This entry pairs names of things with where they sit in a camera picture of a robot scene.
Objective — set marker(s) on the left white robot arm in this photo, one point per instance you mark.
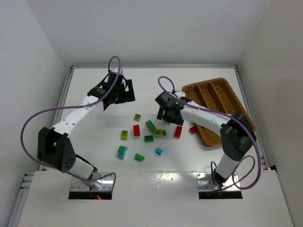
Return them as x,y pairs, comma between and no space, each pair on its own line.
55,144

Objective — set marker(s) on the red lego brick centre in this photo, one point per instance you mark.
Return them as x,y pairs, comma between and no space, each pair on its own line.
136,130

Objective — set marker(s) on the wicker divided basket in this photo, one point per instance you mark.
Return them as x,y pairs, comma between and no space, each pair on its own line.
216,94

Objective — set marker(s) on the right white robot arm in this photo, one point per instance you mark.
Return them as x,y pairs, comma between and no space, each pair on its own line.
235,131

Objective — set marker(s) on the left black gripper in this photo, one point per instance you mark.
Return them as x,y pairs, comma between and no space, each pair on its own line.
123,93

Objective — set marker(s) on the lime lego with green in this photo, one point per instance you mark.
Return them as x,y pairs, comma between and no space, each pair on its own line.
159,133

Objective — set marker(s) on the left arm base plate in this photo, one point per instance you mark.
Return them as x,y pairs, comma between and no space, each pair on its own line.
104,183

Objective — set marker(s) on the red long lego brick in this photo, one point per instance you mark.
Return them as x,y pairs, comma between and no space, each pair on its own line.
178,132

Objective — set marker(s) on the dark green lego brick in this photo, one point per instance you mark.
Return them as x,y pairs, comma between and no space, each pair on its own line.
148,138

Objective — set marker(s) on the small red lego brick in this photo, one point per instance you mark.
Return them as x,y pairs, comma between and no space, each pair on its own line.
193,130

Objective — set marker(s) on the small lime lego brick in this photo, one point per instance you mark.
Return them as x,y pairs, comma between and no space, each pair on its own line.
137,117

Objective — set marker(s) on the green on cyan lego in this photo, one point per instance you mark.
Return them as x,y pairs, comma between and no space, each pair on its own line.
122,151

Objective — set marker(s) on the green rounded lego brick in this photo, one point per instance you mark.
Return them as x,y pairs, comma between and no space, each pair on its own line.
139,157

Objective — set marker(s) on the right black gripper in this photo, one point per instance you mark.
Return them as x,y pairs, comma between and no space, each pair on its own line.
172,117

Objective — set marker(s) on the lime lego brick left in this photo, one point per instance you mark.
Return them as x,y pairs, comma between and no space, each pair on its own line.
124,135

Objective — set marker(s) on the small cyan lego brick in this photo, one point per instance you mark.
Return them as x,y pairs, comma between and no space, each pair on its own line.
158,151

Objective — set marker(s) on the green lego on red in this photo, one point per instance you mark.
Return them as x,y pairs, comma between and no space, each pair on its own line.
150,125

